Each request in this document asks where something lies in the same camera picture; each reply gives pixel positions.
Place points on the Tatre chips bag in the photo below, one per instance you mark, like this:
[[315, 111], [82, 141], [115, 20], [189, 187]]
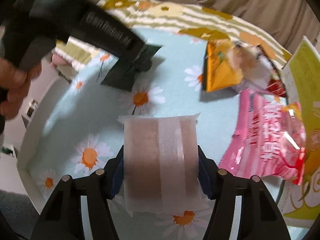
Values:
[[260, 73]]

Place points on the left hand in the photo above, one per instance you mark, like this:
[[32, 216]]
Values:
[[17, 83]]

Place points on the light blue daisy cloth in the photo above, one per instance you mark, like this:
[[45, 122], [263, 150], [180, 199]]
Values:
[[78, 132]]

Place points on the orange snack bag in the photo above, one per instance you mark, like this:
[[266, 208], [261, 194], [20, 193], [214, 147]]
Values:
[[220, 69]]

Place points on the pink snack bag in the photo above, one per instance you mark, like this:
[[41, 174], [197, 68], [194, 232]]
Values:
[[269, 140]]

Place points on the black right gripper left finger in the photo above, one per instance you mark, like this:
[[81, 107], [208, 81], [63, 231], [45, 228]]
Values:
[[61, 217]]

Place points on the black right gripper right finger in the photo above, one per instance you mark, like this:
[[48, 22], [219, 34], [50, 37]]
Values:
[[259, 216]]

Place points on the striped flower blanket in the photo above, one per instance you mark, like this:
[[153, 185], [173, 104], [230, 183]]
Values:
[[199, 22]]

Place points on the clear cracker pack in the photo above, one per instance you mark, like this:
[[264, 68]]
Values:
[[161, 165]]

